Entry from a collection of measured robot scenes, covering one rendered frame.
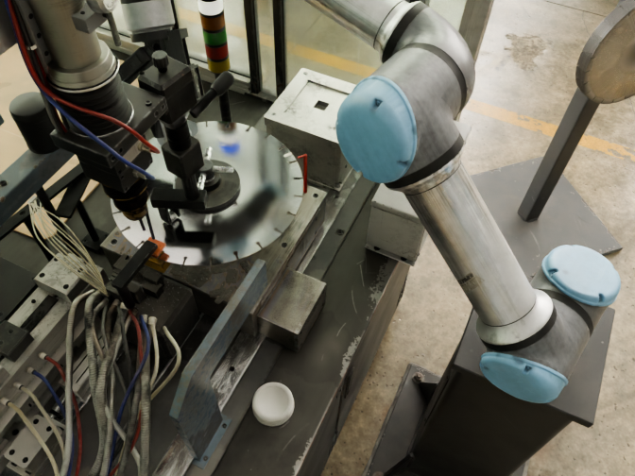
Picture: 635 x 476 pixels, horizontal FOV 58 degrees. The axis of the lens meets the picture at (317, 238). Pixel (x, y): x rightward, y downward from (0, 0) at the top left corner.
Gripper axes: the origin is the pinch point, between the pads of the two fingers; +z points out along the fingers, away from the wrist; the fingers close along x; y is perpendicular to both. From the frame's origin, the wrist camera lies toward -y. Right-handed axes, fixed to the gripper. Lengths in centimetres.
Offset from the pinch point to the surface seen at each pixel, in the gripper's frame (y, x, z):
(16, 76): -56, 47, -12
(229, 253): 11.6, -12.8, 13.8
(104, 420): -5.0, -32.5, 29.9
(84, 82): 8.3, -35.1, -17.1
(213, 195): 7.7, -4.1, 6.8
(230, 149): 8.6, 7.0, 2.1
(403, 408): 34, 45, 96
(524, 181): 85, 132, 58
